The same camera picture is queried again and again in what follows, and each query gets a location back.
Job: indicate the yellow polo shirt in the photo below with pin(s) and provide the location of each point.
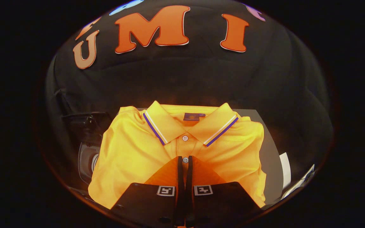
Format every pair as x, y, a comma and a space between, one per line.
131, 152

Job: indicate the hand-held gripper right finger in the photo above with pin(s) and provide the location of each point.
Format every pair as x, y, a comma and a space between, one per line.
220, 202

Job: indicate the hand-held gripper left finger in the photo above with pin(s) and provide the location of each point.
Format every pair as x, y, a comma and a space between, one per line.
147, 202

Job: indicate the white board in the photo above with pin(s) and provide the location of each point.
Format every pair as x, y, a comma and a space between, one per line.
299, 185

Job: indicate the dark glass washing machine lid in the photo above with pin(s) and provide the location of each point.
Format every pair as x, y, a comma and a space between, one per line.
87, 125

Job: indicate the white paper sheet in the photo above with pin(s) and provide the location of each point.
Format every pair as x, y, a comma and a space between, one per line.
285, 171

